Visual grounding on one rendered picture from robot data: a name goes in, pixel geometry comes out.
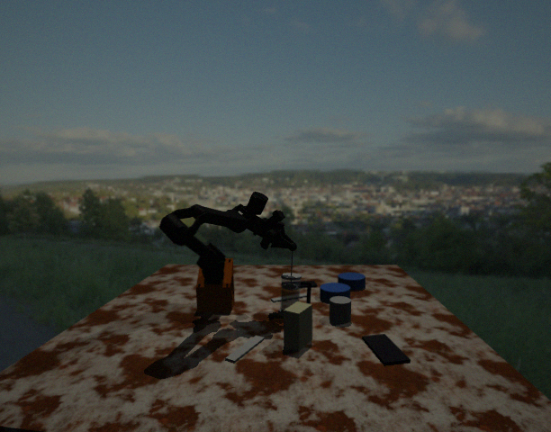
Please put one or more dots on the dark grey cylinder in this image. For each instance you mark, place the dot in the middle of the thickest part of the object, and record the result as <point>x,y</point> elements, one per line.
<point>340,309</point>

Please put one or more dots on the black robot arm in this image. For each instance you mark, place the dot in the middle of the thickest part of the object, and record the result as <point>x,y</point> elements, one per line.
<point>211,258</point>

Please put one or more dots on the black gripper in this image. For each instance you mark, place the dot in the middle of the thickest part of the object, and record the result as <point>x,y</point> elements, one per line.
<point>276,236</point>

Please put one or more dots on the blue cylinder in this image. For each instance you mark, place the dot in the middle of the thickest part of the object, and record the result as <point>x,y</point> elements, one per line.
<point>329,290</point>
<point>355,281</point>

